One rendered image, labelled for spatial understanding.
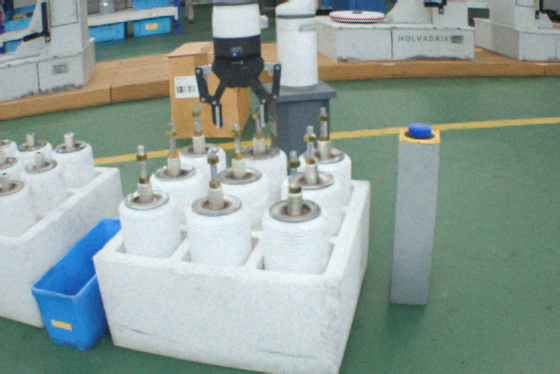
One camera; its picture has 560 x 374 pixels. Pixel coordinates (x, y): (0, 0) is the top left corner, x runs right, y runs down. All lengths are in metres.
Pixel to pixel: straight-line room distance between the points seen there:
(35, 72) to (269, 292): 2.22
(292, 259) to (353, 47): 2.21
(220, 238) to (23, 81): 2.16
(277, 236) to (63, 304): 0.39
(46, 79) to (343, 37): 1.48
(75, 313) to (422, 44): 2.49
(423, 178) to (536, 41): 2.60
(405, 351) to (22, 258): 0.68
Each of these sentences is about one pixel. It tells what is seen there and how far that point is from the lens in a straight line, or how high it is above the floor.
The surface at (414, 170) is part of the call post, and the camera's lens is 0.98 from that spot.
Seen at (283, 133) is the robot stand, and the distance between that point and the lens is 1.36.
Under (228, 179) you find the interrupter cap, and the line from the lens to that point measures 0.98.
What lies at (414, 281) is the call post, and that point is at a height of 0.05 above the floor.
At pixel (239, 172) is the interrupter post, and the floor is 0.26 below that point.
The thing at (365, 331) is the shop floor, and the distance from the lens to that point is 1.03.
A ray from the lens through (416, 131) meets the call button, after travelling 0.97.
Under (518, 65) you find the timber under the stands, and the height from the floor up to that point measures 0.07.
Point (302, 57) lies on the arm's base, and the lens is 1.34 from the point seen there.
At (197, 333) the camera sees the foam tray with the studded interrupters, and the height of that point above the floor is 0.06.
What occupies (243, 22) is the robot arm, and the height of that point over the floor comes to 0.51.
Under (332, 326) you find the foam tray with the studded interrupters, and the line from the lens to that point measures 0.85.
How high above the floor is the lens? 0.61
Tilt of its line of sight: 22 degrees down
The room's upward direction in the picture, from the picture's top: 2 degrees counter-clockwise
